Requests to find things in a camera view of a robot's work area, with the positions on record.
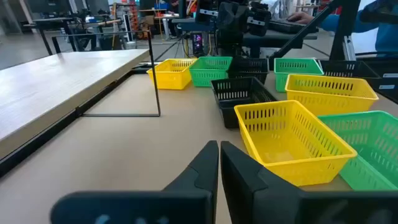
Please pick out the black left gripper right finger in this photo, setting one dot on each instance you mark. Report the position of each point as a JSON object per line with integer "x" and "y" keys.
{"x": 242, "y": 186}

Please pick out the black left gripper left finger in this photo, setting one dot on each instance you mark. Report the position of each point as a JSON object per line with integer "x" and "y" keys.
{"x": 192, "y": 186}

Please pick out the yellow plastic slotted basket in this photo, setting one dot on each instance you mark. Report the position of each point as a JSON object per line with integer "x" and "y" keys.
{"x": 171, "y": 77}
{"x": 280, "y": 146}
{"x": 326, "y": 99}

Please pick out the black plastic slotted basket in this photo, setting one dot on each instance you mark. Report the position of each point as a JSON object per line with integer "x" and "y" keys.
{"x": 230, "y": 93}
{"x": 248, "y": 67}
{"x": 348, "y": 67}

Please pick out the green plastic slotted basket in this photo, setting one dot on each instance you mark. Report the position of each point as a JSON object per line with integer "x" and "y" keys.
{"x": 206, "y": 77}
{"x": 373, "y": 140}
{"x": 295, "y": 67}

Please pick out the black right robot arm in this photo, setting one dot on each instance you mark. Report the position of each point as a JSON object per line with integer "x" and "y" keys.
{"x": 231, "y": 18}

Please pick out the light wooden shelf board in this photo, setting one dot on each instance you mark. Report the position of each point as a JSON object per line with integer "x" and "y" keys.
{"x": 62, "y": 84}

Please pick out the computer tower with lights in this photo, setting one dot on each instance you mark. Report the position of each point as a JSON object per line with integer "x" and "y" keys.
{"x": 197, "y": 43}

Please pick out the dark background desk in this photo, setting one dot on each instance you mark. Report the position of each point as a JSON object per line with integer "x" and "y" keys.
{"x": 273, "y": 39}

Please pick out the black keyboard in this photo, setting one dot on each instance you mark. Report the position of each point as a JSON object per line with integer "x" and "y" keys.
{"x": 289, "y": 27}

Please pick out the person's hand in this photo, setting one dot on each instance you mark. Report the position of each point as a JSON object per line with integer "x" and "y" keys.
{"x": 300, "y": 18}

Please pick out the person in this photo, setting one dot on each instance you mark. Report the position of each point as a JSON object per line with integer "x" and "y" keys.
{"x": 385, "y": 34}

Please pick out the black metal shelf frame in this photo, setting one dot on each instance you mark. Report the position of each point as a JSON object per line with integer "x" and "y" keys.
{"x": 155, "y": 79}

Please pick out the black table edge rail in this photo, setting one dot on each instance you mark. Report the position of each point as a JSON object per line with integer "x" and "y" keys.
{"x": 37, "y": 142}

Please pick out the aluminium extrusion post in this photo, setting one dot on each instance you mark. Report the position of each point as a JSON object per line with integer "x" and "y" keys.
{"x": 349, "y": 49}

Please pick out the black rig frame strut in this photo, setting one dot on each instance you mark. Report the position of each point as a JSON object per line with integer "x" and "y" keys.
{"x": 343, "y": 31}

